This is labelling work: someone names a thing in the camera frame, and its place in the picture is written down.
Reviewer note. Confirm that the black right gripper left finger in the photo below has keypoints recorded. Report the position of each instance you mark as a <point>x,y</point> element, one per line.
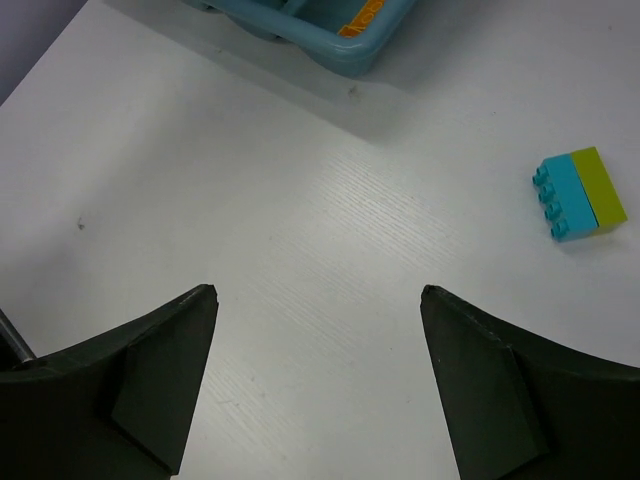
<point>116,406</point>

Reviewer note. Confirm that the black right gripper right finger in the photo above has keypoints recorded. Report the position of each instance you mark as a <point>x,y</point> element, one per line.
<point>520,406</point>

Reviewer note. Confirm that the cyan long lego brick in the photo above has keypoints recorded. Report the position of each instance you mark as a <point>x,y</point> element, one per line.
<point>565,204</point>

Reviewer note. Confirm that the yellow long lego brick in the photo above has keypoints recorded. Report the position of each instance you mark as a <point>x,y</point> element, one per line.
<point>362,19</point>

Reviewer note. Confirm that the green long lego brick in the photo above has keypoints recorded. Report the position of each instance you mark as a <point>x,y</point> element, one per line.
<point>600,190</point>

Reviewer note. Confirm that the teal compartment tray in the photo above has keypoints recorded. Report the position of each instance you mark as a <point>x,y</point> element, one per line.
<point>313,27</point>

